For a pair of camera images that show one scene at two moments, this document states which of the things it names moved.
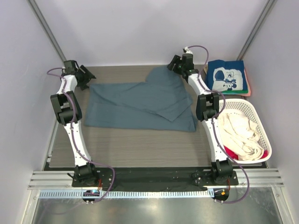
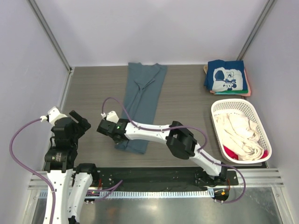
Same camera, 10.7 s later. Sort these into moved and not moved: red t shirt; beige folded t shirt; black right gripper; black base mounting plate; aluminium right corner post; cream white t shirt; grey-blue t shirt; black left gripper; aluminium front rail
Moved: grey-blue t shirt; black left gripper; black right gripper
Not moved: cream white t shirt; aluminium front rail; black base mounting plate; beige folded t shirt; red t shirt; aluminium right corner post
